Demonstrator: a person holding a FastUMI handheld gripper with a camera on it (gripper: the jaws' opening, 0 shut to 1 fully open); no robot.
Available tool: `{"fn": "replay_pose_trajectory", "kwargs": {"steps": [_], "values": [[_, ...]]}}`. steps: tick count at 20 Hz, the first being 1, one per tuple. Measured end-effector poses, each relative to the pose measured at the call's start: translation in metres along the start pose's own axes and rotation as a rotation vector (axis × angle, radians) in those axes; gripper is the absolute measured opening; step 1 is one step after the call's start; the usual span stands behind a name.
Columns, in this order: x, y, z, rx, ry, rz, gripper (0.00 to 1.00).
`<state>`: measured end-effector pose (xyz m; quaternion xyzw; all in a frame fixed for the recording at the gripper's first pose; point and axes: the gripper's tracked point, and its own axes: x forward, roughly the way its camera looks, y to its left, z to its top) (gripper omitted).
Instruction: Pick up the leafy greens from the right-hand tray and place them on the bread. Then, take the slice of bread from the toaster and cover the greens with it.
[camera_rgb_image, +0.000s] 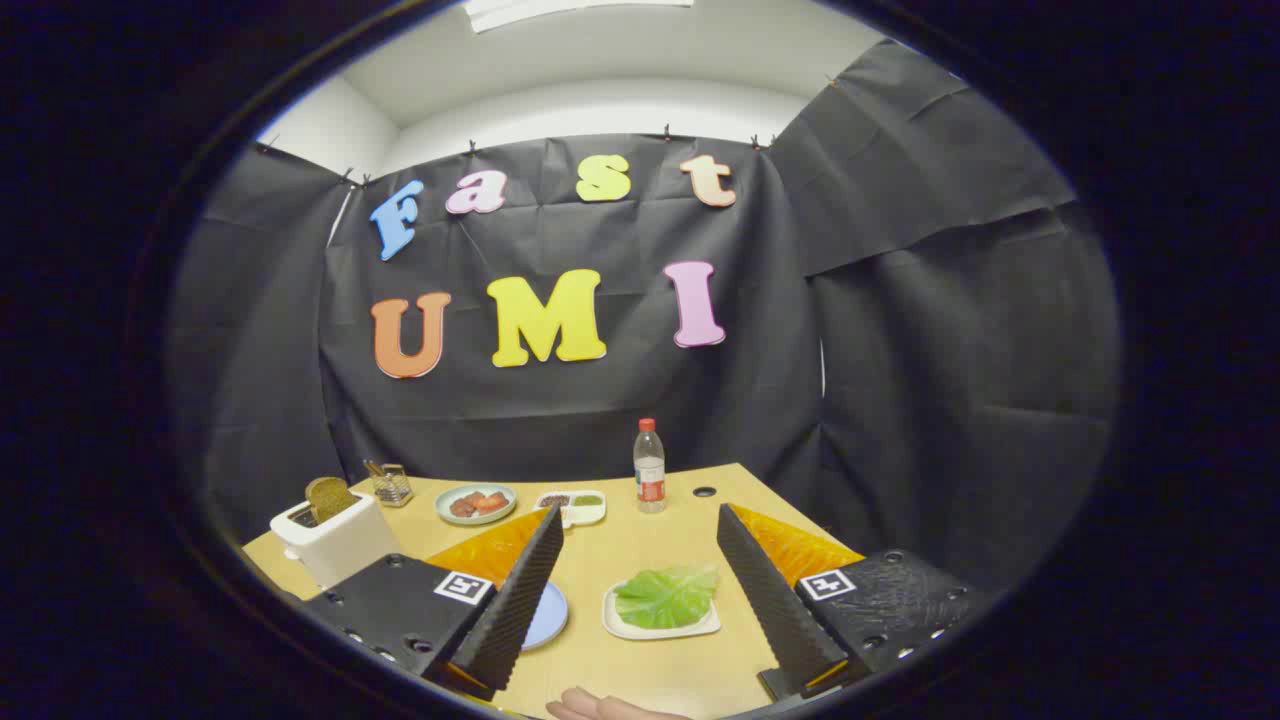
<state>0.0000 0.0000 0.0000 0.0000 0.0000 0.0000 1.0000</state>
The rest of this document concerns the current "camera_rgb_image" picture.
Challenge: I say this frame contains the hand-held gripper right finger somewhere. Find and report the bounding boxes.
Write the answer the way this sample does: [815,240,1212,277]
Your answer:
[715,503,991,701]

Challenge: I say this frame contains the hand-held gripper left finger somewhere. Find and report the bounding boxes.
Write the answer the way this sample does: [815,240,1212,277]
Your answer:
[298,503,566,701]

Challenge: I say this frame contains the green lettuce leaf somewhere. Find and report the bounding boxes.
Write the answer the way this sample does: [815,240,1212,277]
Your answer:
[614,565,719,629]

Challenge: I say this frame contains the brown bread slice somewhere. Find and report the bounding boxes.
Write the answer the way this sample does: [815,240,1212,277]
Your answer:
[305,477,358,524]

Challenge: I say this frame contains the blue round plate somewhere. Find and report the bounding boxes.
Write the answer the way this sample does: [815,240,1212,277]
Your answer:
[520,582,569,651]

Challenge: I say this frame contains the pale green round plate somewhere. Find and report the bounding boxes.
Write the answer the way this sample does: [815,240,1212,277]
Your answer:
[435,484,518,527]

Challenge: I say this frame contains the white square plate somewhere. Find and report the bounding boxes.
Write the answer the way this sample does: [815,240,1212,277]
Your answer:
[602,580,722,641]

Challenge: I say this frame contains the white divided dish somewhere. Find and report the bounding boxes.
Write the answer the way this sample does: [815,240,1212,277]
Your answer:
[535,490,607,529]

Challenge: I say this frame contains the clear bottle with red cap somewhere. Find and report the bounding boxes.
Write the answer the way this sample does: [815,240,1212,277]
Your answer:
[633,418,667,514]

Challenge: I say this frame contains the white toaster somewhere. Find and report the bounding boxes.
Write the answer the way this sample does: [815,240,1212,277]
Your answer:
[270,490,401,589]

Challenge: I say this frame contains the ceiling light panel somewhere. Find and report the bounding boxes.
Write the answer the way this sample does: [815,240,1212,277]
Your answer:
[465,0,694,33]

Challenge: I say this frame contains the small wire basket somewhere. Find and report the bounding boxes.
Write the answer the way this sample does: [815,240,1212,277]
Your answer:
[372,463,414,508]

